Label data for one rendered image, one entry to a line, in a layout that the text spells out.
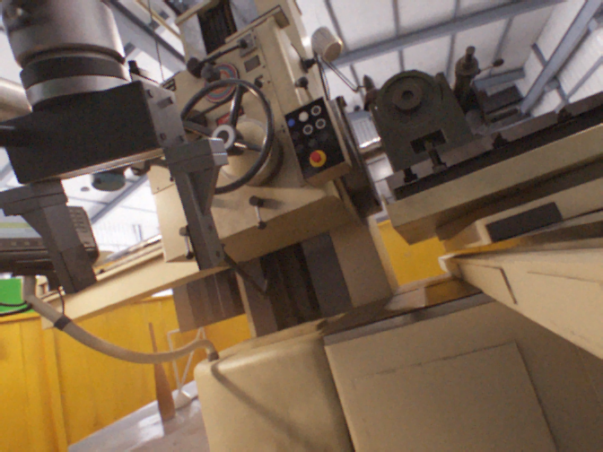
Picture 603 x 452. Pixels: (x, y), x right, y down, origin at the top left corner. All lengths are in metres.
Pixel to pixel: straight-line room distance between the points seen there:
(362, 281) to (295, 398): 0.72
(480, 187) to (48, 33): 0.80
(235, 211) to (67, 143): 0.93
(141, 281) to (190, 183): 1.67
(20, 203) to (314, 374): 0.97
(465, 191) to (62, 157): 0.77
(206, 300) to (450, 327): 1.51
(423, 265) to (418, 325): 2.37
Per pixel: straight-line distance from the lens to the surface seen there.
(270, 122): 0.92
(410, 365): 1.07
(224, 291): 2.02
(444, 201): 0.83
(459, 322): 1.04
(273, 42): 1.39
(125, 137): 0.27
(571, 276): 0.41
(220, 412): 1.39
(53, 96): 0.29
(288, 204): 1.09
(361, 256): 1.66
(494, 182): 0.86
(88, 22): 0.31
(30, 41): 0.30
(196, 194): 0.27
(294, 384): 1.19
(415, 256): 3.39
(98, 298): 2.19
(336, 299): 1.70
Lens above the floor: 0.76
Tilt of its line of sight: 13 degrees up
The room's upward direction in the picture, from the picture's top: 18 degrees counter-clockwise
